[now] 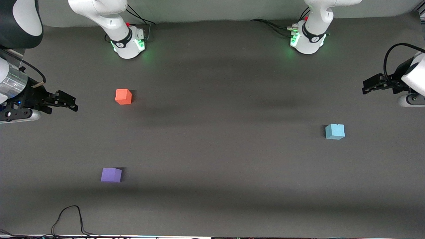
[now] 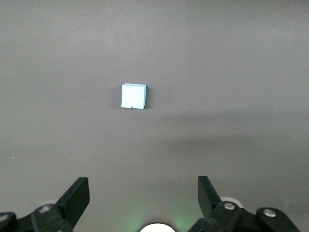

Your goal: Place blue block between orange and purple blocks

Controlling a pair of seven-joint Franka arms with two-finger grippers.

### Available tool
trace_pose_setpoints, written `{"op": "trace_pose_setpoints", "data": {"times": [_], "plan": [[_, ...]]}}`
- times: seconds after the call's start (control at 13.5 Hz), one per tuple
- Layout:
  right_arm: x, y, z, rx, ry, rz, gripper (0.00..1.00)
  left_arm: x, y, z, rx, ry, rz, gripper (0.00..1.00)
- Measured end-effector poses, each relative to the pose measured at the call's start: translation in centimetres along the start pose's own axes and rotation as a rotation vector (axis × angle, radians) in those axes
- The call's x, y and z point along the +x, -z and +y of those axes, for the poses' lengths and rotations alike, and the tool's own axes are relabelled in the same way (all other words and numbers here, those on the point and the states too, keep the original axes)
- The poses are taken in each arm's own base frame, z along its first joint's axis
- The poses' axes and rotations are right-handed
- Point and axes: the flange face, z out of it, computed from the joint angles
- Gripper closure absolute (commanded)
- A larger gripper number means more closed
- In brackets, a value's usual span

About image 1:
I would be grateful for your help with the orange foam block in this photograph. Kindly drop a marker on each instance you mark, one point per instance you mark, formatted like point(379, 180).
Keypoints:
point(123, 96)

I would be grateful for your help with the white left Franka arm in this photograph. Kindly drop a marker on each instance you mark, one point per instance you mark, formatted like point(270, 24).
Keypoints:
point(313, 30)

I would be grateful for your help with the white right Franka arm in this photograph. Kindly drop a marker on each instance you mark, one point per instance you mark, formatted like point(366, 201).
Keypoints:
point(116, 20)

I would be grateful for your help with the light blue foam block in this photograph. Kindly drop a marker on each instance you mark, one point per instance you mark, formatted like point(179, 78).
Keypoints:
point(334, 131)

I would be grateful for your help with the dark grey table mat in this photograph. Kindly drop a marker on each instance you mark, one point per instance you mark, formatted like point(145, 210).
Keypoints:
point(232, 149)

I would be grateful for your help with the purple foam block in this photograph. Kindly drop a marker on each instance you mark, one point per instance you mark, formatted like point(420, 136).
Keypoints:
point(111, 175)

